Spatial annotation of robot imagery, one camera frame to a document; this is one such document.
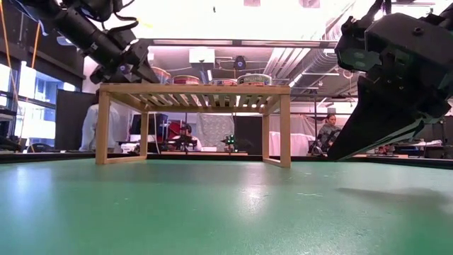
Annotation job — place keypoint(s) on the black partition panel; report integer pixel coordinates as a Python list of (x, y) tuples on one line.
[(69, 120)]

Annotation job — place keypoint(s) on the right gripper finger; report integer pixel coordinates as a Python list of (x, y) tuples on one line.
[(371, 120)]

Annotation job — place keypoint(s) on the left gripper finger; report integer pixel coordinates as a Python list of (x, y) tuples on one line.
[(148, 74)]

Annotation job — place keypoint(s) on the blue and red fish can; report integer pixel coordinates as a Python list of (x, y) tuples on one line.
[(162, 75), (185, 79)]

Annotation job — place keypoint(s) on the black table frame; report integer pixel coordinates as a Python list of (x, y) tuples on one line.
[(63, 156)]

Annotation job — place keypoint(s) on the white draped table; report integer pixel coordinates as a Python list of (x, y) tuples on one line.
[(295, 145)]

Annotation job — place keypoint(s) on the long strip light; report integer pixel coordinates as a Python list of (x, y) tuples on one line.
[(63, 40)]

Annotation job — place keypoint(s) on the red cart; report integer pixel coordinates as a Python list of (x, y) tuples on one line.
[(175, 128)]

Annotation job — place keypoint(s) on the black dome camera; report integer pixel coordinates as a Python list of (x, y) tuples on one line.
[(240, 63)]

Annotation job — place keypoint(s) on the wooden slatted shelf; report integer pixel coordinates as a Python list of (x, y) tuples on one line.
[(194, 89)]

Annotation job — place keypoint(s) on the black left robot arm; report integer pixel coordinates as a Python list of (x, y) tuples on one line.
[(85, 32)]

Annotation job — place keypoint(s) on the black computer monitor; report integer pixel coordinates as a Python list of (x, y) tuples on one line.
[(444, 132)]

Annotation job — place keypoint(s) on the green table mat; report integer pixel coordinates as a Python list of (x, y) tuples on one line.
[(177, 219)]

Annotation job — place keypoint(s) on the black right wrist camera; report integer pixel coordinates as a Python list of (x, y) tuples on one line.
[(355, 49)]

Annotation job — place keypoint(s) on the white box fixture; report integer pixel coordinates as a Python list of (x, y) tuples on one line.
[(201, 56)]

